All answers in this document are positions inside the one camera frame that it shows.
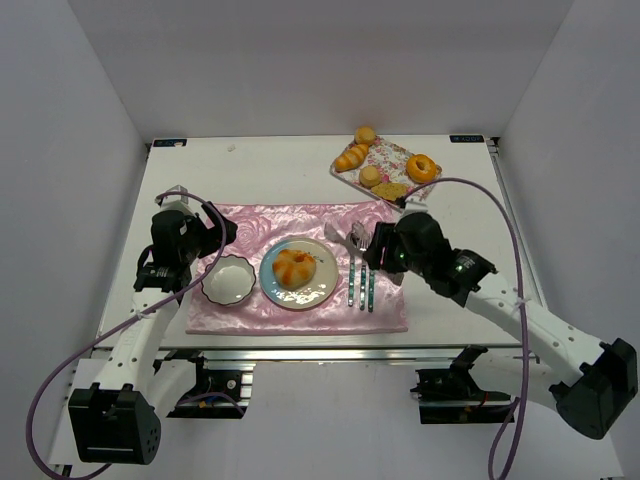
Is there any orange striped ring bread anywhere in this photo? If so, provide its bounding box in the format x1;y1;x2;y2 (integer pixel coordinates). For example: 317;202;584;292
272;249;316;290

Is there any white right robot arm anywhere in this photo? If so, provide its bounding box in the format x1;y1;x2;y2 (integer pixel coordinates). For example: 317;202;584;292
363;212;639;440

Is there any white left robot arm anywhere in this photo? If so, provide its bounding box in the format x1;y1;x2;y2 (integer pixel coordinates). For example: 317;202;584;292
68;202;237;465

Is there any flat seeded bread slice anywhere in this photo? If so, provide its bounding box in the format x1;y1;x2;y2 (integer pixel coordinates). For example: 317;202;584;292
371;182;409;202

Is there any striped long bread roll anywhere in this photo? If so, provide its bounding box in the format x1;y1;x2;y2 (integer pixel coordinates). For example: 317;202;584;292
333;144;369;172

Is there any white scalloped bowl black rim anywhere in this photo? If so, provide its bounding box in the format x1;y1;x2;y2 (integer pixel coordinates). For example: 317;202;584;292
202;255;257;307

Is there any golden bagel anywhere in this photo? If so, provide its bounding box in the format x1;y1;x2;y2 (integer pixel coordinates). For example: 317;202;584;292
406;154;438;184

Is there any small round muffin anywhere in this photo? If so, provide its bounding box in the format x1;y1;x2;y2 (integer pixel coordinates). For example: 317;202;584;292
359;165;381;188

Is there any floral serving tray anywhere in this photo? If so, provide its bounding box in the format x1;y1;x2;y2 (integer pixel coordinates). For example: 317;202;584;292
329;137;433;212

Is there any blue label left corner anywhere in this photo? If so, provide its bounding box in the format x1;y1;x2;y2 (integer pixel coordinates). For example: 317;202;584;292
152;138;187;148

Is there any blue label corner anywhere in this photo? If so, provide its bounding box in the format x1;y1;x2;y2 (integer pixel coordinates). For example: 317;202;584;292
449;134;485;144
152;138;187;148

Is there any blue and cream plate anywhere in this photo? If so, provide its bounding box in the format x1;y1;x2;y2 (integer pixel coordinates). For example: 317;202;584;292
259;237;339;310

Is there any blue label right corner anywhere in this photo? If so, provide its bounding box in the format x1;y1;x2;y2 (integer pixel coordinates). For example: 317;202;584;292
449;134;485;144

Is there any round bun at tray top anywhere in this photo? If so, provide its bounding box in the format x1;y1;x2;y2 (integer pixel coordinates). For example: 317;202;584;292
354;126;377;146

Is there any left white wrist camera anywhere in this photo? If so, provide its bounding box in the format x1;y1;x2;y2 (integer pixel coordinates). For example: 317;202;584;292
154;185;189;212

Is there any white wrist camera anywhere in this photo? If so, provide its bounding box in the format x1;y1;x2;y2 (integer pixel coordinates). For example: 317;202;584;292
154;185;189;212
401;198;428;217

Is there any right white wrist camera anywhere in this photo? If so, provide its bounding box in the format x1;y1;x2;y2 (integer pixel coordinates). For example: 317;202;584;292
401;198;428;217

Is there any knife with teal handle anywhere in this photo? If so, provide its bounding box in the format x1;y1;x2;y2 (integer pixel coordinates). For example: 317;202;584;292
367;270;376;313

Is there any fork with teal handle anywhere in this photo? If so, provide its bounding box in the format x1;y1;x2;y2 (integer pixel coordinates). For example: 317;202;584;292
359;260;368;311

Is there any spoon with teal handle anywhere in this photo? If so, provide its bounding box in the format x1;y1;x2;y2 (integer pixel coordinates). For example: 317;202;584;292
348;254;356;307

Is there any aluminium table frame rail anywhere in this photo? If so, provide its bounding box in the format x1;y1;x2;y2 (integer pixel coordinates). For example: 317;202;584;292
64;344;546;401

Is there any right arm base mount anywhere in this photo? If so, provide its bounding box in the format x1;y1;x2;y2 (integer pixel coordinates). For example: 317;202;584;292
410;345;513;425

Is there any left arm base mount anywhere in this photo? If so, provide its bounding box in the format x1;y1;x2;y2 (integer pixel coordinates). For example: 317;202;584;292
153;350;253;419

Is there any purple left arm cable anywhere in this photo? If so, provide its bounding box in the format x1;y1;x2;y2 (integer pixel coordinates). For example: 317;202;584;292
23;192;229;479

